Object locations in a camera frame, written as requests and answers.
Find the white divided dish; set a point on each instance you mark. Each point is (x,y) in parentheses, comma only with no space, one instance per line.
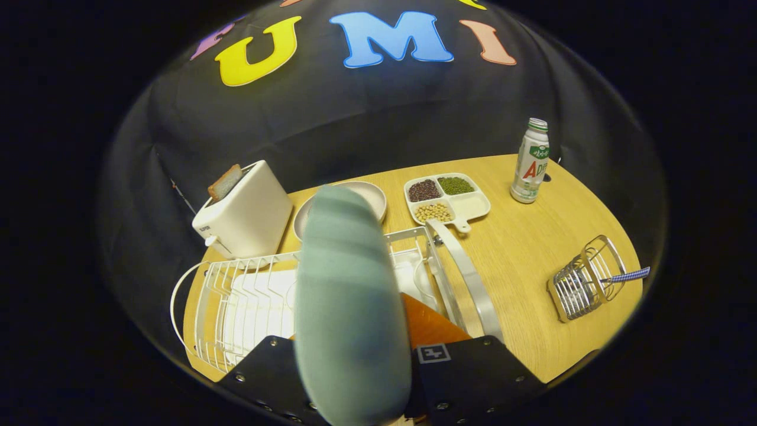
(470,207)

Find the pale green plate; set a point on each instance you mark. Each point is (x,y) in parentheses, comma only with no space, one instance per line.
(349,307)

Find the beige round plate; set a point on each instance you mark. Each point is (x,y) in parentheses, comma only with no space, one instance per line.
(372,198)

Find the white drain tray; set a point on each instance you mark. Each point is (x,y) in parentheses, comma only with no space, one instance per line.
(260,307)

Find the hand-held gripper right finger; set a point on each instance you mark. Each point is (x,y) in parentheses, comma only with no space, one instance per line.
(473,378)

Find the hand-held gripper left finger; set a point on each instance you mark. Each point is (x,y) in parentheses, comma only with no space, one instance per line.
(266,373)

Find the pile of dark red beans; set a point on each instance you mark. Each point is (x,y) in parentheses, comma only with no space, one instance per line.
(424,190)

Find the white drink bottle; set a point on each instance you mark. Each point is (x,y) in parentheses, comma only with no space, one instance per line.
(529,171)

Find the pile of green beans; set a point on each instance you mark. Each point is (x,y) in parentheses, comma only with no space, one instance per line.
(455,186)

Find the white toaster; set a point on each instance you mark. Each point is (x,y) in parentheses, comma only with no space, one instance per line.
(248,213)

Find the brown toast slice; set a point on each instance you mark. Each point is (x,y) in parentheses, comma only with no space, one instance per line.
(225,183)

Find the pile of yellow soybeans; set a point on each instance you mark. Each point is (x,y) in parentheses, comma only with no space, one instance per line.
(433,212)

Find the black backdrop cloth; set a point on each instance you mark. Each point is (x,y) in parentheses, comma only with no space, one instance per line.
(355,118)

